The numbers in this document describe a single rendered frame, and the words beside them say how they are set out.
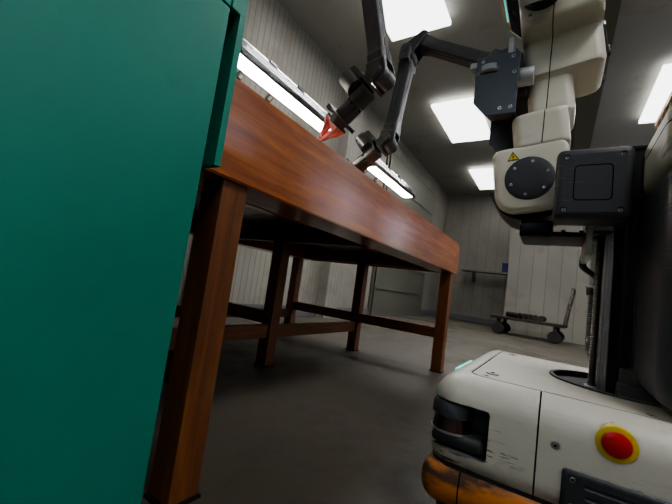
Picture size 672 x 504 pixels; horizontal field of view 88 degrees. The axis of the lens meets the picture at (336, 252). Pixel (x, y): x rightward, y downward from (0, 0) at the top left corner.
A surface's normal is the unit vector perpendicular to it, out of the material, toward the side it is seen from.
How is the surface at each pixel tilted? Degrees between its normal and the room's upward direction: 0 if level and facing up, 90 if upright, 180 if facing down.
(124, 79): 90
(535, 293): 90
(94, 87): 90
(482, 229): 90
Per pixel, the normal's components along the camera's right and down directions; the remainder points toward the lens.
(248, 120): 0.84, 0.07
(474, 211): -0.53, -0.15
